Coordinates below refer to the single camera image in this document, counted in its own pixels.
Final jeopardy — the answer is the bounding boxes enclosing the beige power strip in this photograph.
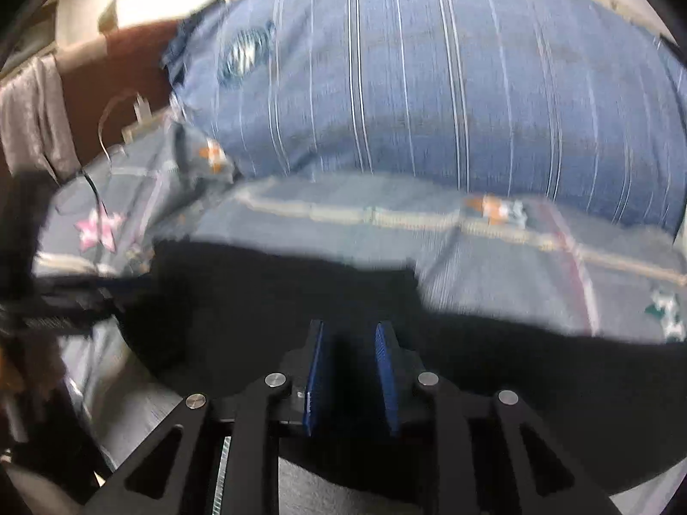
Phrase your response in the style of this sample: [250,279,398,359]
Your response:
[121,112,173,144]

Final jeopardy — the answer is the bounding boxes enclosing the white charging cable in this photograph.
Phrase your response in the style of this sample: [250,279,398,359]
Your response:
[97,91,141,166]

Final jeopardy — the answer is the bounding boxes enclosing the black cable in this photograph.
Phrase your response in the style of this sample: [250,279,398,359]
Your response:
[79,169,109,211]

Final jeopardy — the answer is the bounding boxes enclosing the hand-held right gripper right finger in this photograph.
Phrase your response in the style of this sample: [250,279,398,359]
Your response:
[374,321,618,515]

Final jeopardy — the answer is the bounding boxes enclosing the brown headboard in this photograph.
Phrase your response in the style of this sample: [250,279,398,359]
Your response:
[54,20,180,173]

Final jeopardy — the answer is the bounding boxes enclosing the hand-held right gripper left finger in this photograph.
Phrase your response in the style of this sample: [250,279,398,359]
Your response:
[80,320,326,515]

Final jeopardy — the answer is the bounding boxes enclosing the dark blue cloth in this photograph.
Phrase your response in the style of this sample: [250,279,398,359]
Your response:
[161,11,229,84]

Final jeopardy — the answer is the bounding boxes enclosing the grey printed bed sheet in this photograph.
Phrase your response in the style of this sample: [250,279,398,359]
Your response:
[32,118,687,473]

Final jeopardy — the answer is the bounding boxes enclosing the blue plaid pillow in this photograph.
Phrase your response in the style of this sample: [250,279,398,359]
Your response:
[161,0,687,239]

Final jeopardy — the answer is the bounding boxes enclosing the black pants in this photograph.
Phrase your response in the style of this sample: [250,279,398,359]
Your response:
[97,239,682,515]

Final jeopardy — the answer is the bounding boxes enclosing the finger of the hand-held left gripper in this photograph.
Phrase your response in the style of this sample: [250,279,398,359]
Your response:
[21,273,156,340]

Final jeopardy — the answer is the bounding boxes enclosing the grey hanging cloth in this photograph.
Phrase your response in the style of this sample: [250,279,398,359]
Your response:
[0,56,81,182]

